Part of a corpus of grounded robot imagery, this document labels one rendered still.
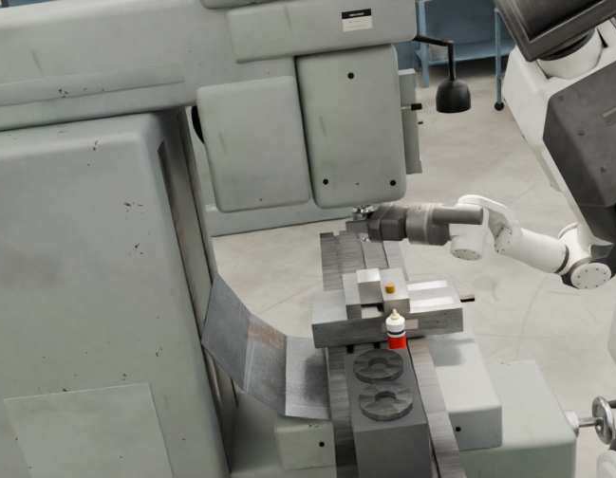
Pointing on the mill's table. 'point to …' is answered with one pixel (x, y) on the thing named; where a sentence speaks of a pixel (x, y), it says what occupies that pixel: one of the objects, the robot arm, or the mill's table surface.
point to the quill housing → (352, 125)
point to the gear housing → (316, 27)
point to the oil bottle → (396, 331)
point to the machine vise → (335, 309)
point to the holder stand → (387, 415)
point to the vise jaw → (401, 301)
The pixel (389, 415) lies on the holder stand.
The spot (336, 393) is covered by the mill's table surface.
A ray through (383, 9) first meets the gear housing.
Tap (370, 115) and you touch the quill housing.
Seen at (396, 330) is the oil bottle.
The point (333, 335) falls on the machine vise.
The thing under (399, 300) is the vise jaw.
